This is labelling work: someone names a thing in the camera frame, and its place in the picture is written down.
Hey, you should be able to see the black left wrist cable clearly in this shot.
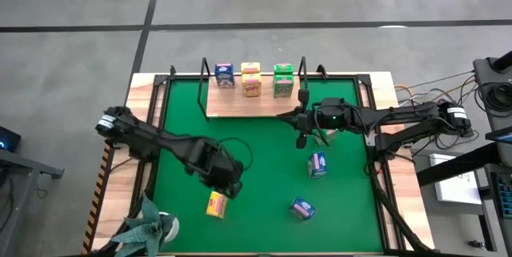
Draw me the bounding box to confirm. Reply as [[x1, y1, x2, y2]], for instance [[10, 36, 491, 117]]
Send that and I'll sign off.
[[218, 136, 254, 172]]

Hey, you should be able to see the black monitor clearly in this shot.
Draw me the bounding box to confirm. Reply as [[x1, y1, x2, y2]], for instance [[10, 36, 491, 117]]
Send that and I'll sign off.
[[0, 126, 22, 154]]

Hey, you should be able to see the yellow black hazard tape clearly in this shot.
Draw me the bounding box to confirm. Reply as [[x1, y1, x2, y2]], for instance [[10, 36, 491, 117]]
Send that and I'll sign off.
[[81, 141, 112, 256]]

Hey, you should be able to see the white plant pot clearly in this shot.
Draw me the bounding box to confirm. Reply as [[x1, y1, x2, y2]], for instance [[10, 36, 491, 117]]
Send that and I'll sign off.
[[158, 211, 181, 244]]

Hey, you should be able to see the artificial green plant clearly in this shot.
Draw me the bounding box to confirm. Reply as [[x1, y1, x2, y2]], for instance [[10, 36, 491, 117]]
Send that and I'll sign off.
[[110, 193, 177, 257]]

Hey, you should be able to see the grey metal desk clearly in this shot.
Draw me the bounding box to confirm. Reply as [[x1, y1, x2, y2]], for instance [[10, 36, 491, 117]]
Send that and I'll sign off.
[[0, 147, 65, 257]]

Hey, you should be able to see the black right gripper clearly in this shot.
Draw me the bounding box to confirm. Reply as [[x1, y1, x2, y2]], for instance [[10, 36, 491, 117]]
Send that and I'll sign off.
[[276, 88, 360, 150]]

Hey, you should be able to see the yellow Pops cereal box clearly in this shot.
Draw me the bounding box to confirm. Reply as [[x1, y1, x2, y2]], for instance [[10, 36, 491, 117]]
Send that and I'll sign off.
[[241, 72, 263, 98], [240, 62, 262, 74], [205, 191, 229, 220]]

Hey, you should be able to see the coiled black cable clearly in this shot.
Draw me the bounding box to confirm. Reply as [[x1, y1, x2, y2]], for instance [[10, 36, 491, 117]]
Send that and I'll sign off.
[[475, 82, 512, 114]]

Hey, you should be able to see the black camera stand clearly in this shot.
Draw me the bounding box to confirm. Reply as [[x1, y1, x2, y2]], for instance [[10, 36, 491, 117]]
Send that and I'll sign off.
[[471, 50, 512, 130]]

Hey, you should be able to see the blue Frosted Flakes cereal box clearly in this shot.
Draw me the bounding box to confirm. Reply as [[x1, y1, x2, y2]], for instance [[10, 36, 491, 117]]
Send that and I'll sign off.
[[214, 62, 236, 89], [289, 196, 317, 222], [306, 151, 328, 179]]

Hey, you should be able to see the green table mat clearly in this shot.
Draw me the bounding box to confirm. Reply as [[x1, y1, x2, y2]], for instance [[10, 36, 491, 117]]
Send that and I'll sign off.
[[153, 78, 384, 254]]

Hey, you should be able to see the black metal table frame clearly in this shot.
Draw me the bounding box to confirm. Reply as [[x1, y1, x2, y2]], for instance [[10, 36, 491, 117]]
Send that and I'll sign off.
[[131, 63, 405, 256]]

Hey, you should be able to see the green Apple Jacks cereal box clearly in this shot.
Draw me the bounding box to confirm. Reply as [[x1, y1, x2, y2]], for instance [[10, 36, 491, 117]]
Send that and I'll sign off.
[[273, 74, 295, 98], [273, 62, 294, 76], [314, 128, 338, 147]]

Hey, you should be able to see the backlit keyboard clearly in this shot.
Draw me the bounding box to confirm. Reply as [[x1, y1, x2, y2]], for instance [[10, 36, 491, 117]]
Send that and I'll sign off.
[[490, 171, 512, 220]]

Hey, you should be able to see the white paper sheet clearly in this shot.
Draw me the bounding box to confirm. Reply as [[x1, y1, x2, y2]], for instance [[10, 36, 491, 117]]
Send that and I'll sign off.
[[428, 152, 483, 206]]

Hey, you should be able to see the wooden shelf with black frame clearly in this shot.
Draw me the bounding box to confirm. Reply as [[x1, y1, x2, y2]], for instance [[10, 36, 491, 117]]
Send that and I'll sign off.
[[198, 56, 311, 122]]

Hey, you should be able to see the orange cable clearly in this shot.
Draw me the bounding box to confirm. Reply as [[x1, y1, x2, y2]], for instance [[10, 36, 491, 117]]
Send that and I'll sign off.
[[394, 77, 478, 100]]

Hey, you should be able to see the black laptop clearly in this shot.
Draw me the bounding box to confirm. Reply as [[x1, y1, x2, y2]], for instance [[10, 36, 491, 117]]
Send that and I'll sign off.
[[485, 126, 512, 146]]

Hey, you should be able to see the black stand leg beam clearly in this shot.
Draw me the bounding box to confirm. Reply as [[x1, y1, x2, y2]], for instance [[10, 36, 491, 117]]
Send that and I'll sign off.
[[415, 141, 506, 188]]

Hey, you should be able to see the grey cable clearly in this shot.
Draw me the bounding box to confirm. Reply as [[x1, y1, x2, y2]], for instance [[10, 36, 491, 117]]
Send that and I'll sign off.
[[394, 70, 477, 92]]

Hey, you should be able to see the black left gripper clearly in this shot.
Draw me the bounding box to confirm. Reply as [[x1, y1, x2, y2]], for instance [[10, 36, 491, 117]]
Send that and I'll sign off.
[[194, 138, 246, 200]]

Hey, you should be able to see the black cable sleeve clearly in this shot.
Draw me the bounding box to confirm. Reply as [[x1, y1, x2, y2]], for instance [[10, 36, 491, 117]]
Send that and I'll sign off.
[[364, 159, 435, 255]]

